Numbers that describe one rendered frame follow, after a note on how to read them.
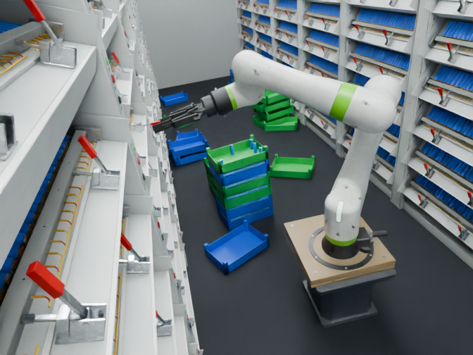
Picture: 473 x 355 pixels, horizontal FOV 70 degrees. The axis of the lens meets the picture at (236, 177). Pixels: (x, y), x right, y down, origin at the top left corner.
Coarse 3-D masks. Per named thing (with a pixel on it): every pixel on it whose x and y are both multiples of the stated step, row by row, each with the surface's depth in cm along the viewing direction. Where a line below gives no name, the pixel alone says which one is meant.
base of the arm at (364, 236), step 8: (360, 232) 135; (368, 232) 136; (376, 232) 137; (384, 232) 136; (360, 240) 132; (368, 240) 132; (328, 248) 135; (336, 248) 132; (344, 248) 131; (352, 248) 132; (360, 248) 134; (368, 248) 133; (336, 256) 133; (344, 256) 132; (352, 256) 133
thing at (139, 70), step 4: (136, 68) 194; (140, 68) 195; (136, 72) 178; (140, 72) 196; (140, 76) 194; (140, 80) 180; (140, 84) 179; (140, 88) 172; (144, 92) 167; (144, 96) 144; (144, 100) 145
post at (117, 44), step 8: (120, 24) 121; (120, 32) 122; (112, 40) 123; (120, 40) 123; (112, 48) 124; (120, 48) 124; (136, 80) 131; (136, 88) 133; (136, 96) 134; (152, 144) 146; (160, 168) 153; (160, 176) 154; (168, 200) 161; (176, 224) 170; (184, 256) 180
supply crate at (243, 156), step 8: (240, 144) 204; (248, 144) 206; (256, 144) 202; (208, 152) 196; (216, 152) 200; (224, 152) 202; (240, 152) 202; (248, 152) 201; (264, 152) 189; (208, 160) 199; (216, 160) 198; (224, 160) 197; (232, 160) 195; (240, 160) 185; (248, 160) 187; (256, 160) 189; (264, 160) 191; (216, 168) 187; (224, 168) 184; (232, 168) 186
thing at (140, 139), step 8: (136, 104) 135; (144, 104) 136; (136, 112) 137; (144, 112) 138; (136, 120) 131; (144, 120) 133; (136, 136) 118; (144, 136) 119; (136, 144) 112; (144, 144) 113; (144, 152) 108; (144, 168) 99
